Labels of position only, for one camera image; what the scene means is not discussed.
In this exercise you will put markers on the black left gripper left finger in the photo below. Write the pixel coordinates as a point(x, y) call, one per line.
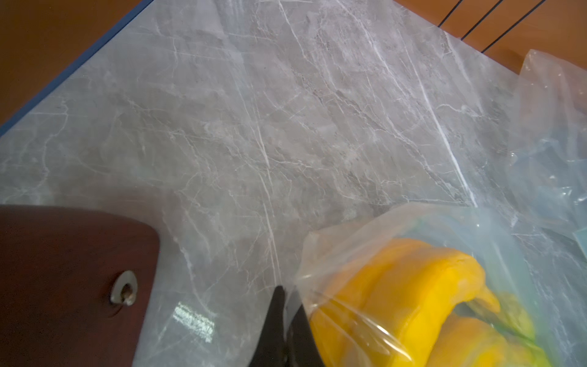
point(270, 351)

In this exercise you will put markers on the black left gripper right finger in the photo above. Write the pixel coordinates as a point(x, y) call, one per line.
point(301, 347)

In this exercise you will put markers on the clear zip bag with bananas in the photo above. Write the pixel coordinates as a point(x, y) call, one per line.
point(546, 170)

